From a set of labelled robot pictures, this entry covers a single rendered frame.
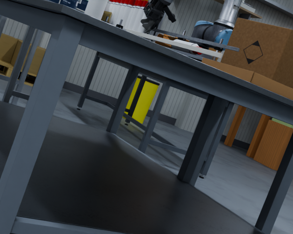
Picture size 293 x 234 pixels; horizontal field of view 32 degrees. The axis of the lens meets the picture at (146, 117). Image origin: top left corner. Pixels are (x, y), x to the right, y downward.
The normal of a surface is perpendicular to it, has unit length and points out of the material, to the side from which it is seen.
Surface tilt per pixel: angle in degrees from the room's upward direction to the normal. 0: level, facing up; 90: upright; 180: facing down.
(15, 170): 90
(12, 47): 90
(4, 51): 90
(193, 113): 90
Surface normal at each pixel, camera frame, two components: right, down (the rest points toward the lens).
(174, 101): 0.37, 0.22
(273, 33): -0.69, -0.20
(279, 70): 0.63, 0.30
